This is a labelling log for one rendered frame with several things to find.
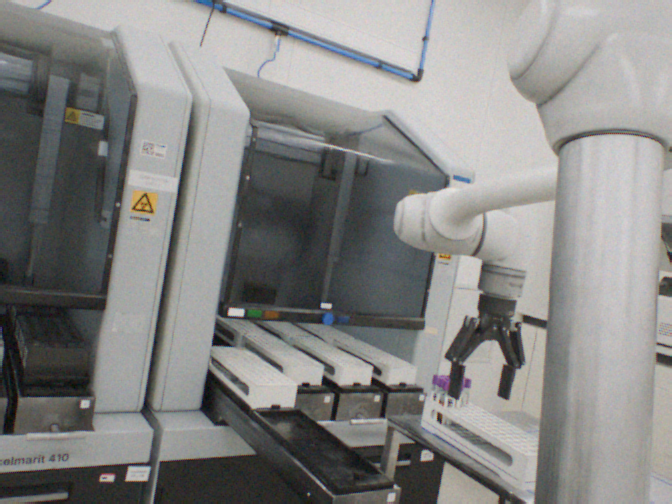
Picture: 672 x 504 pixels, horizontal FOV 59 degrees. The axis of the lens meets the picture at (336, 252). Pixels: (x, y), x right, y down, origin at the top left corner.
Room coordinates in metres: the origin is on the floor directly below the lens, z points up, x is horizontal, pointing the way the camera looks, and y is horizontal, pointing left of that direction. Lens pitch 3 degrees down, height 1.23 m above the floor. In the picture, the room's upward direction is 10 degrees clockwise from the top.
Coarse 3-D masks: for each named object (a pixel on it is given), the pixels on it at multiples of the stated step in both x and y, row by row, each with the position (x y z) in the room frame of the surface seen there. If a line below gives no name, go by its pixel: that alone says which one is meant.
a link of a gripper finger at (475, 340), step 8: (488, 328) 1.17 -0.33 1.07; (496, 328) 1.17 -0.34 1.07; (472, 336) 1.18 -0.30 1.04; (480, 336) 1.17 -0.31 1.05; (488, 336) 1.17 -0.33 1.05; (472, 344) 1.16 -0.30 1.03; (464, 352) 1.16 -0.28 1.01; (472, 352) 1.16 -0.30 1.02; (448, 360) 1.17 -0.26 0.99; (464, 360) 1.15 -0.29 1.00
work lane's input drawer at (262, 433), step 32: (224, 384) 1.32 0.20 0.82; (224, 416) 1.26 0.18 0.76; (256, 416) 1.16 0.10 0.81; (288, 416) 1.22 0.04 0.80; (256, 448) 1.12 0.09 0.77; (288, 448) 1.04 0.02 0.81; (320, 448) 1.08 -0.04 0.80; (288, 480) 1.00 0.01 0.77; (320, 480) 0.94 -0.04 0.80; (352, 480) 0.93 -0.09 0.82; (384, 480) 0.96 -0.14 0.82
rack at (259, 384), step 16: (224, 352) 1.42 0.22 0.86; (240, 352) 1.44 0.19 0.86; (224, 368) 1.41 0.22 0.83; (240, 368) 1.30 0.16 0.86; (256, 368) 1.32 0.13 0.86; (272, 368) 1.34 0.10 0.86; (240, 384) 1.37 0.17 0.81; (256, 384) 1.20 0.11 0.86; (272, 384) 1.22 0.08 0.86; (288, 384) 1.24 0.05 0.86; (256, 400) 1.20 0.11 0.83; (272, 400) 1.22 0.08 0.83; (288, 400) 1.24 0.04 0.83
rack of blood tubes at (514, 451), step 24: (432, 408) 1.24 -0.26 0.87; (456, 408) 1.22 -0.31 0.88; (480, 408) 1.25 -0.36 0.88; (432, 432) 1.23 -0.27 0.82; (456, 432) 1.18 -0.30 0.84; (480, 432) 1.11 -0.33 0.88; (504, 432) 1.12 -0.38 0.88; (504, 456) 1.15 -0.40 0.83; (528, 456) 1.01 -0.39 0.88; (528, 480) 1.01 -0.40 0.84
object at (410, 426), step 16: (400, 416) 1.30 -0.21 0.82; (416, 416) 1.32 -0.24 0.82; (496, 416) 1.43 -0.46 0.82; (512, 416) 1.46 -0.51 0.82; (528, 416) 1.48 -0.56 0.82; (400, 432) 1.25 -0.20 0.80; (416, 432) 1.21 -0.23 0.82; (528, 432) 1.35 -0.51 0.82; (384, 448) 1.28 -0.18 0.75; (432, 448) 1.16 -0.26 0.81; (448, 448) 1.15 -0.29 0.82; (384, 464) 1.28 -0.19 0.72; (464, 464) 1.09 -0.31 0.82; (480, 464) 1.10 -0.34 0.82; (480, 480) 1.05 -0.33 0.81; (496, 480) 1.03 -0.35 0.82; (656, 480) 1.18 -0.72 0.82; (512, 496) 0.99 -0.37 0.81; (528, 496) 0.99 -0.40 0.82; (656, 496) 1.09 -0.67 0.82
